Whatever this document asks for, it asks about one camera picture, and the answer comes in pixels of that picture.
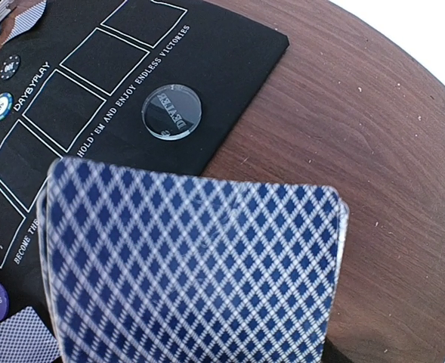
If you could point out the black poker play mat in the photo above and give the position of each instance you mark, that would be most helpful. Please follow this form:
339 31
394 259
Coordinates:
85 72

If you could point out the dark dealer button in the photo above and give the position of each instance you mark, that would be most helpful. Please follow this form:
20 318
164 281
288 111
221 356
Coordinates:
172 112

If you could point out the blue green fifty chip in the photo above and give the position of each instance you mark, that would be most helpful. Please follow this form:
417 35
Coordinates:
6 104

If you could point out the blue backed playing card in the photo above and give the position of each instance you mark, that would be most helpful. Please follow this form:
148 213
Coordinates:
26 20

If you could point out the black hundred chip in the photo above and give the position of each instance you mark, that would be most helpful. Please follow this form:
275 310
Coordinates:
10 66

